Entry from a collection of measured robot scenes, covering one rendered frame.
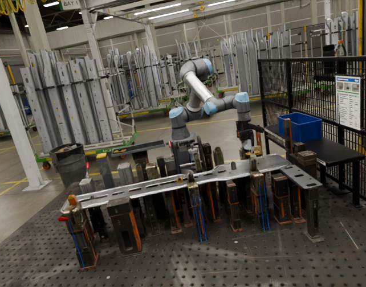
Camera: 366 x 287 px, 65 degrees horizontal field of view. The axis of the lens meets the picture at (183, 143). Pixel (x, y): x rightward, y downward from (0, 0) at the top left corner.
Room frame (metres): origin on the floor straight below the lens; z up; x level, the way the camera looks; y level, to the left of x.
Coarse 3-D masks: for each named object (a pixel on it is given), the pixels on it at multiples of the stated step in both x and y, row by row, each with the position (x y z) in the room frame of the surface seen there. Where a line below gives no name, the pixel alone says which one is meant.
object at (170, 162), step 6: (168, 162) 1.75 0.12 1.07; (174, 162) 1.76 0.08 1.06; (168, 168) 1.75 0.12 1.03; (174, 168) 1.75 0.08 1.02; (168, 174) 1.75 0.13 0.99; (174, 174) 1.75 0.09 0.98; (174, 192) 1.76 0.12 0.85; (174, 198) 1.76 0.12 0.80; (180, 198) 1.76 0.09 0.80; (180, 204) 1.76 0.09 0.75; (180, 210) 1.75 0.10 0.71
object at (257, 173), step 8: (256, 176) 1.38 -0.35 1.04; (256, 184) 1.37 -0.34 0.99; (264, 184) 1.37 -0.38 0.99; (256, 192) 1.38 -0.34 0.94; (264, 192) 1.38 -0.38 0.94; (256, 200) 1.42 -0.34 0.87; (264, 200) 1.39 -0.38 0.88; (256, 208) 1.42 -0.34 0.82; (264, 208) 1.37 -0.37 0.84; (256, 216) 1.42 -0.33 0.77; (264, 216) 1.38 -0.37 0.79; (256, 224) 1.43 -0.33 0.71; (264, 224) 1.38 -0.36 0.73
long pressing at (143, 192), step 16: (272, 160) 1.64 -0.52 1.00; (176, 176) 1.67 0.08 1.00; (208, 176) 1.58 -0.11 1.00; (224, 176) 1.54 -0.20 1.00; (240, 176) 1.50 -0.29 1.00; (96, 192) 1.64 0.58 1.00; (112, 192) 1.60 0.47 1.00; (128, 192) 1.55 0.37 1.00; (144, 192) 1.51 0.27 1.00; (160, 192) 1.50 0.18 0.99; (64, 208) 1.50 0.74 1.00
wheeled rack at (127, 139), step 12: (120, 72) 6.06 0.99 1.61; (60, 84) 5.76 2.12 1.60; (72, 84) 5.73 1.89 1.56; (108, 84) 5.32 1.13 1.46; (24, 120) 5.56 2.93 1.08; (132, 120) 6.20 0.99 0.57; (132, 132) 5.99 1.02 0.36; (96, 144) 5.57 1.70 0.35; (108, 144) 5.64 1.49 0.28; (120, 144) 5.42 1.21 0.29; (132, 144) 6.15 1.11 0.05; (36, 156) 5.55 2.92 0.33; (48, 156) 5.58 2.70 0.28; (120, 156) 5.31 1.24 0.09; (48, 168) 5.60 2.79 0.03
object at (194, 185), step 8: (192, 184) 1.41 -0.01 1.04; (192, 192) 1.38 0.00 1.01; (192, 200) 1.38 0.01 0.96; (200, 200) 1.39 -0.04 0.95; (200, 208) 1.38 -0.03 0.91; (200, 216) 1.39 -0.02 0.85; (200, 224) 1.39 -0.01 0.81; (200, 232) 1.39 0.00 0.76; (200, 240) 1.38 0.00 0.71; (208, 240) 1.38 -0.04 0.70
